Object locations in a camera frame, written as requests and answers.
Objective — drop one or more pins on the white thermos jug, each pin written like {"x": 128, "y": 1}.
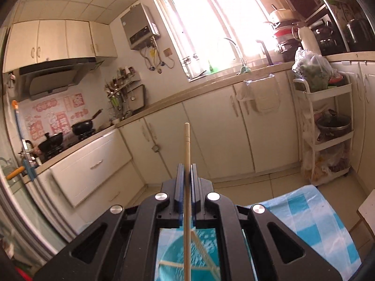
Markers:
{"x": 307, "y": 39}

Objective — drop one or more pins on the teal dish cloth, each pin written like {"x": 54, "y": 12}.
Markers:
{"x": 245, "y": 70}

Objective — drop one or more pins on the white framed kitchen window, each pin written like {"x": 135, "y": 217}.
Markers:
{"x": 205, "y": 20}

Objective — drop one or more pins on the grey range hood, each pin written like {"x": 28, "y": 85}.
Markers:
{"x": 52, "y": 79}

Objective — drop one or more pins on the chrome sink faucet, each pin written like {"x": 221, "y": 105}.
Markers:
{"x": 240, "y": 58}

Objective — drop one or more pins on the black sink faucet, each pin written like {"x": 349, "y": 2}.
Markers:
{"x": 265, "y": 52}

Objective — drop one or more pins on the silver gas water heater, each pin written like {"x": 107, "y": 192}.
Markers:
{"x": 137, "y": 26}

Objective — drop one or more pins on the white chair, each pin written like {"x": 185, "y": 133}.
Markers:
{"x": 366, "y": 210}

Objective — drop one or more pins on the stack of pots and pans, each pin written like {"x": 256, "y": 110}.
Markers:
{"x": 282, "y": 32}

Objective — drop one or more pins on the black kitchen shelf unit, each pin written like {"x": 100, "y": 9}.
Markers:
{"x": 328, "y": 8}

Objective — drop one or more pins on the white drawer front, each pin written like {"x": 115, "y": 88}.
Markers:
{"x": 88, "y": 164}

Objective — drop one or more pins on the black stock pot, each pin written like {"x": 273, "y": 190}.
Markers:
{"x": 359, "y": 33}

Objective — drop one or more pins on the beige wall socket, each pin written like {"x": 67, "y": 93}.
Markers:
{"x": 168, "y": 52}

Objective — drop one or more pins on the red bowl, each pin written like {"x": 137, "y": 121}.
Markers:
{"x": 336, "y": 80}

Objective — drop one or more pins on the pink wall stickers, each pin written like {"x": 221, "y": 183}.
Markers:
{"x": 58, "y": 120}

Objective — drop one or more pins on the black countertop oven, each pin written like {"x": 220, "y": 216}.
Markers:
{"x": 328, "y": 36}

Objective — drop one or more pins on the pale cutting board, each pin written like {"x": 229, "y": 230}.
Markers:
{"x": 137, "y": 98}

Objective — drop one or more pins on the green dish soap bottle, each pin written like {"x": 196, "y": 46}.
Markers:
{"x": 210, "y": 67}

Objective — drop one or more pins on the beige kitchen countertop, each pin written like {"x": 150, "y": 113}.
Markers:
{"x": 205, "y": 84}

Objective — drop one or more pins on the white hanging waste bin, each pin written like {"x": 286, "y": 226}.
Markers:
{"x": 266, "y": 96}

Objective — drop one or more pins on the teal plastic lattice basket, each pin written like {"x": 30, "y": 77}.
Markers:
{"x": 172, "y": 246}

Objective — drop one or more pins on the glass sliding door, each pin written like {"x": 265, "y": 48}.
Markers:
{"x": 17, "y": 210}

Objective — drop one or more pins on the dark pan with glass lid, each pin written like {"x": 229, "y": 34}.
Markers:
{"x": 334, "y": 124}

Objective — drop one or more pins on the plastic bag of greens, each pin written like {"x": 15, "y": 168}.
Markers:
{"x": 313, "y": 70}

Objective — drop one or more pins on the blue white checkered tablecloth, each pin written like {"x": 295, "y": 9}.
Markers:
{"x": 307, "y": 219}

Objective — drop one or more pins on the clear plastic bag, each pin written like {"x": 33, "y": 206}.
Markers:
{"x": 241, "y": 92}

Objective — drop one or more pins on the small metal cup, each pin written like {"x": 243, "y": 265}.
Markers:
{"x": 155, "y": 148}

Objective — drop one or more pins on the white rolling storage cart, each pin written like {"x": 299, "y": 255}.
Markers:
{"x": 307, "y": 105}

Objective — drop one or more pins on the cream lower kitchen cabinets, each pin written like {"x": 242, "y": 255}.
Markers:
{"x": 219, "y": 128}

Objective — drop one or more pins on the cream upper wall cabinets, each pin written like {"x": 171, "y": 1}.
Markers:
{"x": 52, "y": 39}

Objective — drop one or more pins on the black gas stove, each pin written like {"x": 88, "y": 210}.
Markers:
{"x": 73, "y": 143}

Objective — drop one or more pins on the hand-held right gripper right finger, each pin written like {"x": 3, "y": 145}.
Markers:
{"x": 194, "y": 181}

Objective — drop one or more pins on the wall utensil rack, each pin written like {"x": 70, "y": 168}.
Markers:
{"x": 131, "y": 79}

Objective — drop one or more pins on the row of hanging kitchen utensils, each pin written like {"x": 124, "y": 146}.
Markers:
{"x": 115, "y": 96}

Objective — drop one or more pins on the pile of plastic bags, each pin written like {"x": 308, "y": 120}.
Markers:
{"x": 325, "y": 164}

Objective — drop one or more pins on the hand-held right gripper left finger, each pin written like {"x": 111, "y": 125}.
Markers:
{"x": 180, "y": 181}

